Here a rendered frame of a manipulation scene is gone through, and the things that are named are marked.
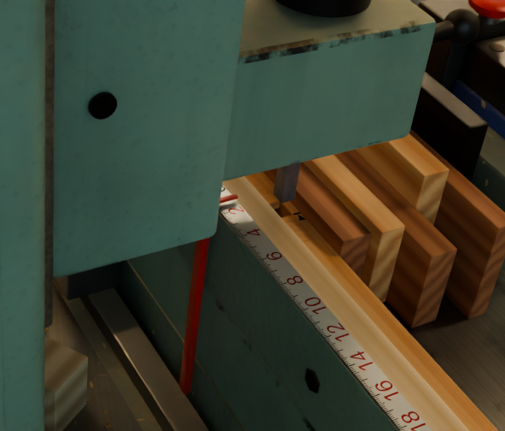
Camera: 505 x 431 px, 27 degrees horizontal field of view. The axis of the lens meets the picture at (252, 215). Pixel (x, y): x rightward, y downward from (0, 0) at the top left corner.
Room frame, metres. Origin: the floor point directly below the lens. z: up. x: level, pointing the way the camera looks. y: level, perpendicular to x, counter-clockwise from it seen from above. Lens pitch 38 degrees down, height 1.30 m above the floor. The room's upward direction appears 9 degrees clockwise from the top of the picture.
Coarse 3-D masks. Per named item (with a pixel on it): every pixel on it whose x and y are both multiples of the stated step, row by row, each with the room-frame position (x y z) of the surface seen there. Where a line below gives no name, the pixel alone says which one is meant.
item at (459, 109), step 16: (432, 80) 0.55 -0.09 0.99; (432, 96) 0.54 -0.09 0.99; (448, 96) 0.54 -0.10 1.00; (416, 112) 0.54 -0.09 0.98; (432, 112) 0.53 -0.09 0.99; (448, 112) 0.52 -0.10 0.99; (464, 112) 0.52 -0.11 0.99; (416, 128) 0.54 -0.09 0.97; (432, 128) 0.53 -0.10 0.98; (448, 128) 0.52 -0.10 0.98; (464, 128) 0.51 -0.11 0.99; (480, 128) 0.51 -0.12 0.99; (432, 144) 0.53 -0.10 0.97; (448, 144) 0.52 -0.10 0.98; (464, 144) 0.51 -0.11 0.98; (480, 144) 0.51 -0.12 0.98; (448, 160) 0.51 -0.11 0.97; (464, 160) 0.51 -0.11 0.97; (464, 176) 0.51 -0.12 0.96
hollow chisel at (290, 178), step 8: (280, 168) 0.48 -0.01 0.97; (288, 168) 0.47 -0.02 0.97; (296, 168) 0.48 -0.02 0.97; (280, 176) 0.48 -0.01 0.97; (288, 176) 0.47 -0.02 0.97; (296, 176) 0.48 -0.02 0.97; (280, 184) 0.48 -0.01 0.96; (288, 184) 0.47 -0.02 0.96; (296, 184) 0.48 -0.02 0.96; (280, 192) 0.47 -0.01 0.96; (288, 192) 0.47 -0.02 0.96; (280, 200) 0.47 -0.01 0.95; (288, 200) 0.48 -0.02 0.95
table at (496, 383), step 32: (160, 256) 0.50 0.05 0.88; (160, 288) 0.49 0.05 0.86; (224, 320) 0.43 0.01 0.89; (448, 320) 0.45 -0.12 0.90; (480, 320) 0.46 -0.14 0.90; (224, 352) 0.43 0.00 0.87; (256, 352) 0.41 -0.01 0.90; (448, 352) 0.43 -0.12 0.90; (480, 352) 0.43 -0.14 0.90; (224, 384) 0.43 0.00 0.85; (256, 384) 0.40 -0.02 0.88; (480, 384) 0.41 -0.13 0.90; (256, 416) 0.40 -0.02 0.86; (288, 416) 0.38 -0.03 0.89
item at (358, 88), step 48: (384, 0) 0.49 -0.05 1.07; (240, 48) 0.42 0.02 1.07; (288, 48) 0.43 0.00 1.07; (336, 48) 0.44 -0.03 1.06; (384, 48) 0.46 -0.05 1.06; (240, 96) 0.42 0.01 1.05; (288, 96) 0.43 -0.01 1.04; (336, 96) 0.45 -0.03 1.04; (384, 96) 0.46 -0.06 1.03; (240, 144) 0.42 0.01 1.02; (288, 144) 0.43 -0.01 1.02; (336, 144) 0.45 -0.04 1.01
